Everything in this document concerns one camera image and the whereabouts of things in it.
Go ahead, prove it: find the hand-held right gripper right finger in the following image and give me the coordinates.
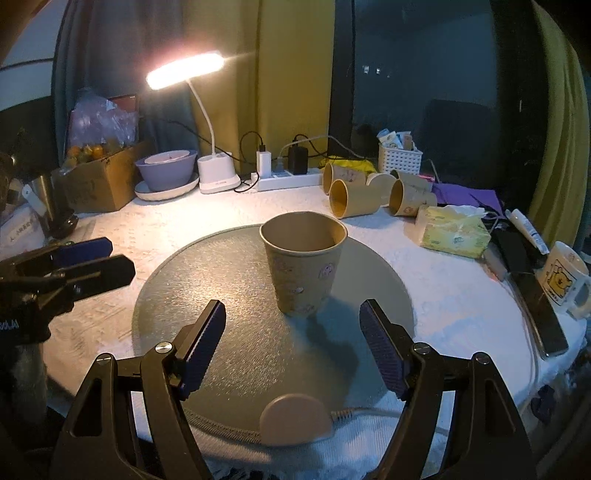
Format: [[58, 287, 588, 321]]
[[359, 299, 539, 480]]

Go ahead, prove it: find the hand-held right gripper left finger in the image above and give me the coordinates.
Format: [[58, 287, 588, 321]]
[[48, 299, 227, 480]]

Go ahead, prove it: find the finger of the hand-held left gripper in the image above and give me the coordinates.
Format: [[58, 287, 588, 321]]
[[0, 254, 136, 321], [0, 237, 114, 280]]

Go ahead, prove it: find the printed tan paper cup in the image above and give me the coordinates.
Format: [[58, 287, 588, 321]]
[[366, 172, 399, 209], [259, 211, 348, 317], [321, 161, 368, 195], [390, 169, 433, 191], [388, 178, 437, 217], [328, 178, 382, 219]]

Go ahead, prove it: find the person's left forearm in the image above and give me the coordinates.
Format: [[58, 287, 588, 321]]
[[9, 342, 49, 426]]

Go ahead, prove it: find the metal cup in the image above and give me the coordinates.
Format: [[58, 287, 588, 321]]
[[28, 172, 78, 238]]

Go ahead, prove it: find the cardboard box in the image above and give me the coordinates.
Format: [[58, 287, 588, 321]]
[[52, 140, 154, 214]]

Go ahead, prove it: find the round glass warming plate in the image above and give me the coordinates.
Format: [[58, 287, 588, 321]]
[[131, 224, 416, 433]]

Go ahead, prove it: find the white plate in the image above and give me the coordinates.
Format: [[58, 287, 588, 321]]
[[134, 172, 201, 202]]

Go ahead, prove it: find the purple bowl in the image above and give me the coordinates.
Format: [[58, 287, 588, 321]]
[[135, 148, 199, 191]]

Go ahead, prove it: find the round beige controller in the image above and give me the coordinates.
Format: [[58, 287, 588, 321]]
[[259, 393, 334, 446]]

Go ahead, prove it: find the clear plastic bag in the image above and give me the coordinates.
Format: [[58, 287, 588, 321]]
[[68, 87, 140, 160]]

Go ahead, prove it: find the yellow tissue pack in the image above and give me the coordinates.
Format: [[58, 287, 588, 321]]
[[415, 204, 492, 260]]

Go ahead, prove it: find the white desk lamp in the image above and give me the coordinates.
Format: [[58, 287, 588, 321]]
[[146, 50, 242, 195]]

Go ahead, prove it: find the black smartphone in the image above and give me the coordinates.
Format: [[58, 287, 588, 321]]
[[512, 271, 570, 360]]

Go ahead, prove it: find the black flat case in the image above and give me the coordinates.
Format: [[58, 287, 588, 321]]
[[491, 228, 539, 274]]

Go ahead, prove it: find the purple cloth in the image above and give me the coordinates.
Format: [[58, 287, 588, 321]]
[[429, 182, 507, 219]]

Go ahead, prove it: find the yellow bag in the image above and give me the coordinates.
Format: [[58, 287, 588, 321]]
[[322, 157, 378, 174]]

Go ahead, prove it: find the white plastic basket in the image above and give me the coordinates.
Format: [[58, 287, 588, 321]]
[[378, 141, 424, 179]]

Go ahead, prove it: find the white tube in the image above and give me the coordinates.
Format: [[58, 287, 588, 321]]
[[503, 208, 550, 255]]

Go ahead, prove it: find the white power strip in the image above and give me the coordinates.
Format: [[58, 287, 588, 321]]
[[251, 168, 324, 193]]

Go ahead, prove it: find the white bear mug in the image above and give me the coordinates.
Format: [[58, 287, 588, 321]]
[[535, 240, 591, 320]]

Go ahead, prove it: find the white charger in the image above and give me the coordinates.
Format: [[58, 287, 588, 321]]
[[256, 144, 274, 177]]

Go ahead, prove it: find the grey-blue curtain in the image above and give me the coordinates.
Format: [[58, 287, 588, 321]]
[[51, 0, 197, 163]]

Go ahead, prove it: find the black charger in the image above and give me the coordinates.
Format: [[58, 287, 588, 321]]
[[288, 146, 309, 175]]

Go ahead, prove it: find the yellow curtain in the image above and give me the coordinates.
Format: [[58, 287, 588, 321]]
[[525, 0, 591, 241], [190, 0, 336, 158]]

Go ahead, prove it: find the braided controller cable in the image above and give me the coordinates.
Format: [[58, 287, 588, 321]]
[[184, 406, 403, 440]]

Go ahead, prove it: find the black lamp cable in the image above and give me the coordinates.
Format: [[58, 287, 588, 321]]
[[152, 119, 266, 163]]

